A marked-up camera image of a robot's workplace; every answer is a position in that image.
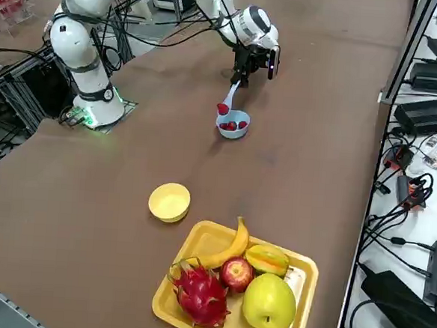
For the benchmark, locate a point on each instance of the yellow plastic tray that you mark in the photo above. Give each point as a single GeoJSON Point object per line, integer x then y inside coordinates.
{"type": "Point", "coordinates": [202, 241]}

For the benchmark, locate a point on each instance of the large green apple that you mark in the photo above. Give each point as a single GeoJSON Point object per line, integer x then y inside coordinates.
{"type": "Point", "coordinates": [269, 302]}

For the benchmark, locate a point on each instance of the yellow banana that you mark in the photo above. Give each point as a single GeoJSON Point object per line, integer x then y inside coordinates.
{"type": "Point", "coordinates": [235, 247]}

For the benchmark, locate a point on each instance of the orange black power strip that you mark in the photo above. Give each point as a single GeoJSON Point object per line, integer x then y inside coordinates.
{"type": "Point", "coordinates": [401, 156]}

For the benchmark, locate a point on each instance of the aluminium frame rail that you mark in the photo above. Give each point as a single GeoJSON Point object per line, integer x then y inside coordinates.
{"type": "Point", "coordinates": [406, 57]}

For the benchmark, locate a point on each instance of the light blue plastic spoon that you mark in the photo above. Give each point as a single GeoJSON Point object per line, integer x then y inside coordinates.
{"type": "Point", "coordinates": [231, 95]}

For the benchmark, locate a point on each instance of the pink dragon fruit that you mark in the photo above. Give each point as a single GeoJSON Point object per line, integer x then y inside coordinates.
{"type": "Point", "coordinates": [201, 298]}

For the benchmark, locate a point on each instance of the yellow-green star fruit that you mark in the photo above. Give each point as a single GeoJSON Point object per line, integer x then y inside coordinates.
{"type": "Point", "coordinates": [268, 259]}

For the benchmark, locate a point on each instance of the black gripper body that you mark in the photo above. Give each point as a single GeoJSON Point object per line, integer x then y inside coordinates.
{"type": "Point", "coordinates": [250, 59]}

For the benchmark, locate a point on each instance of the yellow bowl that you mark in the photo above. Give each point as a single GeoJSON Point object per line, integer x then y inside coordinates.
{"type": "Point", "coordinates": [169, 202]}

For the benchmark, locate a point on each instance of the large black case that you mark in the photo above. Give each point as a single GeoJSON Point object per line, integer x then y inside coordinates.
{"type": "Point", "coordinates": [399, 308]}

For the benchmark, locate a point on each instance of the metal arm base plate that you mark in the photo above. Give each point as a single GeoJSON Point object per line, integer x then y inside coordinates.
{"type": "Point", "coordinates": [112, 126]}

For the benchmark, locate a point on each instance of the red apple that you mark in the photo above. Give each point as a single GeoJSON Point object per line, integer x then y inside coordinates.
{"type": "Point", "coordinates": [237, 274]}

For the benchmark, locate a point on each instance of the light blue bowl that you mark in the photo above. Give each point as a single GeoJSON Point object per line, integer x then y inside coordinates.
{"type": "Point", "coordinates": [232, 134]}

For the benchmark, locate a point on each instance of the red strawberry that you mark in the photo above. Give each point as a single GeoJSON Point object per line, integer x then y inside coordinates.
{"type": "Point", "coordinates": [232, 126]}
{"type": "Point", "coordinates": [222, 108]}
{"type": "Point", "coordinates": [225, 126]}
{"type": "Point", "coordinates": [242, 124]}

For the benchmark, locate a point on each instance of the black controller box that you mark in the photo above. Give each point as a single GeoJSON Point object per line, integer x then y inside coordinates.
{"type": "Point", "coordinates": [47, 92]}

